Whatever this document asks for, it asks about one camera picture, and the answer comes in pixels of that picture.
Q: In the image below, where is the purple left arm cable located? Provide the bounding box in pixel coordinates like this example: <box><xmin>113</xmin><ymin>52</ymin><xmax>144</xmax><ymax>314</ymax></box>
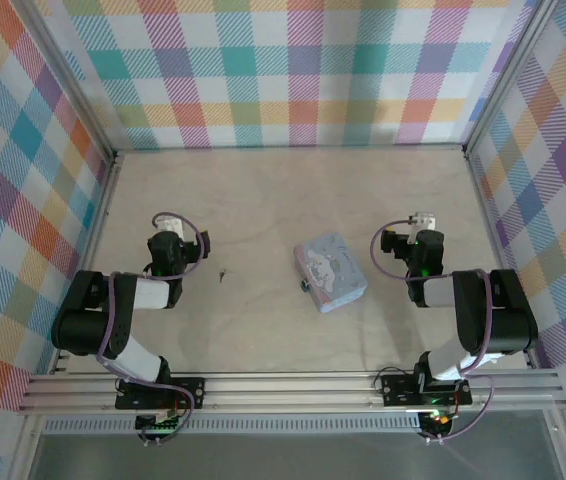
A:
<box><xmin>96</xmin><ymin>211</ymin><xmax>213</xmax><ymax>381</ymax></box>

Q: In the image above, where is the slotted grey cable duct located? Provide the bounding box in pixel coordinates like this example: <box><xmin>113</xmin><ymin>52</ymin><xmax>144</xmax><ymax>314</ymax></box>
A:
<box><xmin>42</xmin><ymin>418</ymin><xmax>422</xmax><ymax>437</ymax></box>

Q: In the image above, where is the aluminium side floor rail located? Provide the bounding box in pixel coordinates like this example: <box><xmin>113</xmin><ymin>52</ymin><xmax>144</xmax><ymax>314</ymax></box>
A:
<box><xmin>50</xmin><ymin>152</ymin><xmax>125</xmax><ymax>376</ymax></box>

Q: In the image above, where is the grey metal panel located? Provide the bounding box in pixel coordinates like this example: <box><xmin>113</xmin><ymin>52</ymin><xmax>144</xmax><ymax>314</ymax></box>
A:
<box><xmin>27</xmin><ymin>433</ymin><xmax>564</xmax><ymax>480</ymax></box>

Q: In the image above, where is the pastel cartoon tin box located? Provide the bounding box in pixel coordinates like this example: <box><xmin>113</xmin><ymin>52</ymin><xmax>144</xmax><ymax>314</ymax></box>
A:
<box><xmin>292</xmin><ymin>231</ymin><xmax>368</xmax><ymax>315</ymax></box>

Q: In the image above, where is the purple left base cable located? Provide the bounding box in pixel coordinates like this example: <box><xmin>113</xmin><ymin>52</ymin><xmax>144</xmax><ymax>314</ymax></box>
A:
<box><xmin>137</xmin><ymin>386</ymin><xmax>197</xmax><ymax>446</ymax></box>

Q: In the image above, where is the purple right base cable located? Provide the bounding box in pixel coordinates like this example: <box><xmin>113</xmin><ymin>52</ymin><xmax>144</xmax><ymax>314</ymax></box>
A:
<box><xmin>422</xmin><ymin>373</ymin><xmax>495</xmax><ymax>444</ymax></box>

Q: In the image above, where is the thin aluminium floor rail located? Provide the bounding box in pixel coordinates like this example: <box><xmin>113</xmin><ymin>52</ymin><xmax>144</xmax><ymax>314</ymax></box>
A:
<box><xmin>115</xmin><ymin>144</ymin><xmax>467</xmax><ymax>153</ymax></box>

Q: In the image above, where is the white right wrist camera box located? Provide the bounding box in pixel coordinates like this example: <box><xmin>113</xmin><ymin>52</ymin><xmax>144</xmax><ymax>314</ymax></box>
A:
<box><xmin>406</xmin><ymin>211</ymin><xmax>437</xmax><ymax>246</ymax></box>

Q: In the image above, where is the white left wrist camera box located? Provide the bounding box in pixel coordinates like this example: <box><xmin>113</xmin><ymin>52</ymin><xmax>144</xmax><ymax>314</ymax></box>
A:
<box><xmin>155</xmin><ymin>213</ymin><xmax>185</xmax><ymax>234</ymax></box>

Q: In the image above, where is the wide aluminium rail beam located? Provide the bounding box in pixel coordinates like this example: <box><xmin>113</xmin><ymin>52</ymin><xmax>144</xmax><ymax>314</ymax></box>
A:
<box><xmin>17</xmin><ymin>368</ymin><xmax>566</xmax><ymax>417</ymax></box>

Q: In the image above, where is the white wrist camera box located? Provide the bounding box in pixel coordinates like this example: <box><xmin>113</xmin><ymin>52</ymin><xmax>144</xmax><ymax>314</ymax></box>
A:
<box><xmin>406</xmin><ymin>211</ymin><xmax>437</xmax><ymax>246</ymax></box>
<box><xmin>155</xmin><ymin>213</ymin><xmax>185</xmax><ymax>234</ymax></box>

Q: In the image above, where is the aluminium corner post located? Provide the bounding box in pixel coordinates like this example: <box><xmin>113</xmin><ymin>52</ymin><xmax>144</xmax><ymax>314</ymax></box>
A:
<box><xmin>10</xmin><ymin>0</ymin><xmax>119</xmax><ymax>159</ymax></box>
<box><xmin>462</xmin><ymin>0</ymin><xmax>566</xmax><ymax>157</ymax></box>

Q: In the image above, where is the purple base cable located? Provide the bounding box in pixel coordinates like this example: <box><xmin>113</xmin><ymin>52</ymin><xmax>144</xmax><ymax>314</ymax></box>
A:
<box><xmin>422</xmin><ymin>373</ymin><xmax>495</xmax><ymax>444</ymax></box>
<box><xmin>137</xmin><ymin>386</ymin><xmax>197</xmax><ymax>446</ymax></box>

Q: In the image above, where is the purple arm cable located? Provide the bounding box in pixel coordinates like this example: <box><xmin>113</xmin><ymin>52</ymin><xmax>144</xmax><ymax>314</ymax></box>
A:
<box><xmin>96</xmin><ymin>211</ymin><xmax>213</xmax><ymax>381</ymax></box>
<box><xmin>370</xmin><ymin>217</ymin><xmax>495</xmax><ymax>382</ymax></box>

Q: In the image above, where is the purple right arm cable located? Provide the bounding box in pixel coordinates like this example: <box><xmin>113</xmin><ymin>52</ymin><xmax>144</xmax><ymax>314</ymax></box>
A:
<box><xmin>370</xmin><ymin>217</ymin><xmax>495</xmax><ymax>382</ymax></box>

